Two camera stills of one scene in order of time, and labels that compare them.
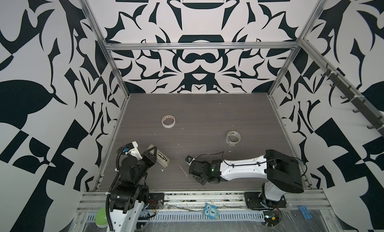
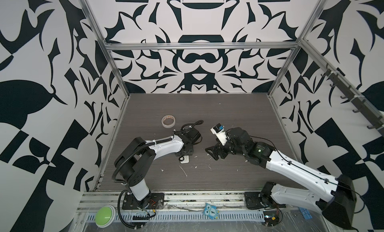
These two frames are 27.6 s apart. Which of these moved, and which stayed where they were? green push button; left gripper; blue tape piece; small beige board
Moved: left gripper; small beige board
Stayed: green push button; blue tape piece
